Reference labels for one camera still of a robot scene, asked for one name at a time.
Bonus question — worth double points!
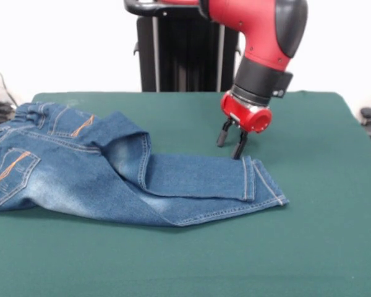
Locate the dark green table cloth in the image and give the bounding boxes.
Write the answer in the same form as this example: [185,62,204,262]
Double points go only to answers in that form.
[0,90,371,297]

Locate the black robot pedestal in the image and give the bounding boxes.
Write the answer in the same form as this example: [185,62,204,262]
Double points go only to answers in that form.
[123,0,247,93]

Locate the black cable bundle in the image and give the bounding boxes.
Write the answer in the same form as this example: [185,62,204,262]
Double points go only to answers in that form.
[0,101,19,131]

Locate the blue denim jeans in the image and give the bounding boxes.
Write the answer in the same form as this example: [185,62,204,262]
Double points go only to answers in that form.
[0,101,290,228]

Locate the thin grey cable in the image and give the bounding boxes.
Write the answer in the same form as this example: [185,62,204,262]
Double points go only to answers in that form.
[0,57,21,112]

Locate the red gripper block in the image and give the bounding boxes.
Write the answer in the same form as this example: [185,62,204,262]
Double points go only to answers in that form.
[216,91,273,160]

